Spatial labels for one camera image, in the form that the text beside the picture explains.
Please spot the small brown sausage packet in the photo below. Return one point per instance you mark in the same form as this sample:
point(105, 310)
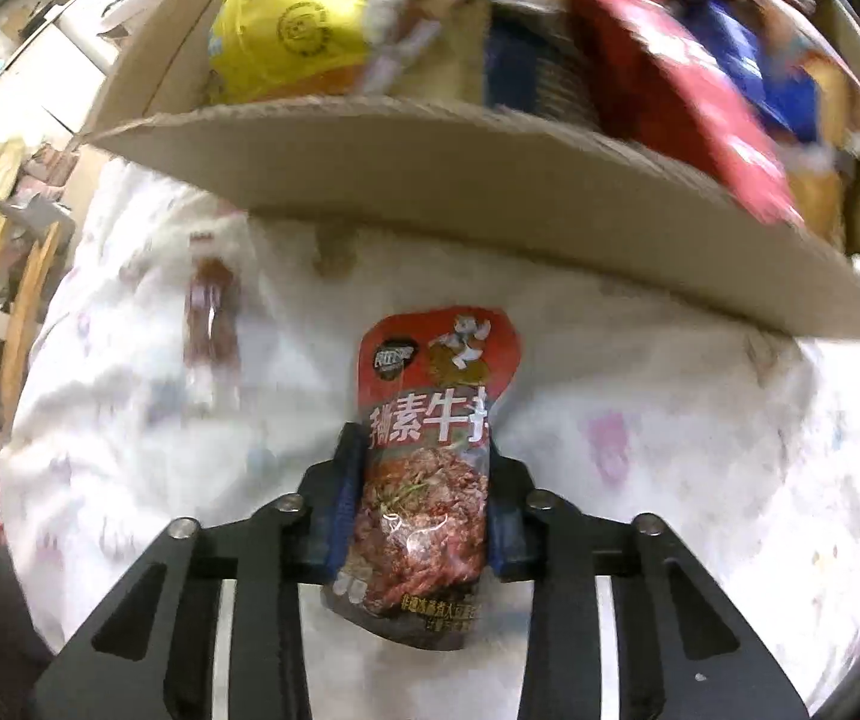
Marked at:
point(212, 315)

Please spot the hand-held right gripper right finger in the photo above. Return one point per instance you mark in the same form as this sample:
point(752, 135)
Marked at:
point(509, 540)

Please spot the dark red meat snack packet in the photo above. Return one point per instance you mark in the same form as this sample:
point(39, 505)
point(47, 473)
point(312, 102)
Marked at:
point(430, 405)

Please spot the cardboard box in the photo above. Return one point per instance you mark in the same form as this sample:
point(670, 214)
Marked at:
point(437, 165)

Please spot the white and blue snack bag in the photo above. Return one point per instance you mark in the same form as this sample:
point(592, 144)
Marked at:
point(745, 67)

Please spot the wooden frame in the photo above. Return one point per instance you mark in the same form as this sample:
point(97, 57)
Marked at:
point(25, 292)

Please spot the yellow snack bag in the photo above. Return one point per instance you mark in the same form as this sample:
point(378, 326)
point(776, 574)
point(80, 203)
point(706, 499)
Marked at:
point(287, 30)

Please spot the large red snack bag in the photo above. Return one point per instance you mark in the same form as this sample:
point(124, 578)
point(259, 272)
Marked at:
point(670, 67)

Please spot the dark navy snack packet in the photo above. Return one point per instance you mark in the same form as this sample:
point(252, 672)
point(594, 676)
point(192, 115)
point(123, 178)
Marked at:
point(542, 67)

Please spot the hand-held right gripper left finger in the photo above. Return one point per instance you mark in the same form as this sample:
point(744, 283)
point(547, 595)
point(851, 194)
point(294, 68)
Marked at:
point(336, 532)

